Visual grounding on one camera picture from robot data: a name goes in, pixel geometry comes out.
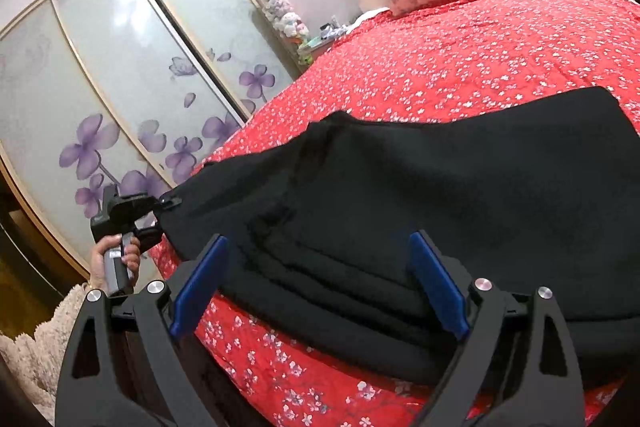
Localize person's left hand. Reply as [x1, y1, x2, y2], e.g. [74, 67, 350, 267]
[89, 234, 143, 295]

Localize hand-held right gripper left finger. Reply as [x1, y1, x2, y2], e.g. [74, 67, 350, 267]
[56, 234, 230, 427]

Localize person's left forearm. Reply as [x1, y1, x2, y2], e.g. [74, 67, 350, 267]
[0, 281, 103, 424]

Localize black pants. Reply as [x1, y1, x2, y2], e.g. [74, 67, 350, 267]
[157, 87, 640, 389]

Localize jar of plush toys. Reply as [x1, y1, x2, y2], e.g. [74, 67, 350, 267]
[254, 0, 312, 42]

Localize wardrobe with purple flower doors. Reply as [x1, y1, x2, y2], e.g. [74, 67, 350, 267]
[0, 0, 297, 280]

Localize red floral bed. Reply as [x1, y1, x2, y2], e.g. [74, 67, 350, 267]
[149, 0, 640, 427]

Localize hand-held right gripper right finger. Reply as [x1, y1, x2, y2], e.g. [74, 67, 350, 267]
[409, 230, 587, 427]

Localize bedside table with small items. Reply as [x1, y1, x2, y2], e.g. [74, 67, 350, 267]
[296, 21, 352, 68]

